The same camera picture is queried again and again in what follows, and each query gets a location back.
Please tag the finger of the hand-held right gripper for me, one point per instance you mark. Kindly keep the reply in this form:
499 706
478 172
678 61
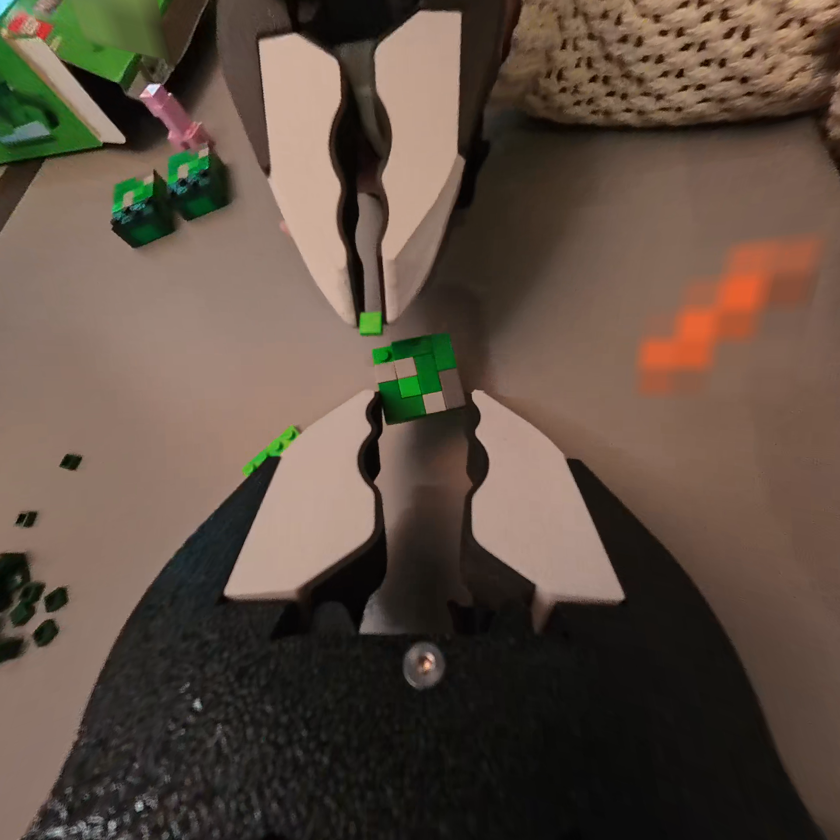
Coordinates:
426 131
302 144

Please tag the small dark green lego tile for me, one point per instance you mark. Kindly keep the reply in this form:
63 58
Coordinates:
71 462
26 519

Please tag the small green lego cube build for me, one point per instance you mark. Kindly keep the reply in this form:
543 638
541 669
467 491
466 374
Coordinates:
197 187
141 213

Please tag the green lego set box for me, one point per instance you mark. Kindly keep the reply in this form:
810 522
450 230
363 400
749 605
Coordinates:
39 118

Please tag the pile of loose lego pieces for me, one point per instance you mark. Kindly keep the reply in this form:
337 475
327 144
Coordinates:
26 597

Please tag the bright green square lego plate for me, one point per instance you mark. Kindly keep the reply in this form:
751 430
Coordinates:
272 449

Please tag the small bright green lego tile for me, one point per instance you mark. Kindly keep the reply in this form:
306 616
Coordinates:
371 324

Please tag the green and grey tiled lego plate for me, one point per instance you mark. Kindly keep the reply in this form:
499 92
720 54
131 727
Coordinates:
420 387

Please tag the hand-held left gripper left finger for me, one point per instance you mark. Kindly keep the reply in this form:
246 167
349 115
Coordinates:
308 512

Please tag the pink lego pig figure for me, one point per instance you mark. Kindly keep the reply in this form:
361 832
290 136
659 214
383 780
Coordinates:
174 118

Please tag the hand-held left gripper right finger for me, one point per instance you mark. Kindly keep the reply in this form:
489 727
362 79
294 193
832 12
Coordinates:
538 518

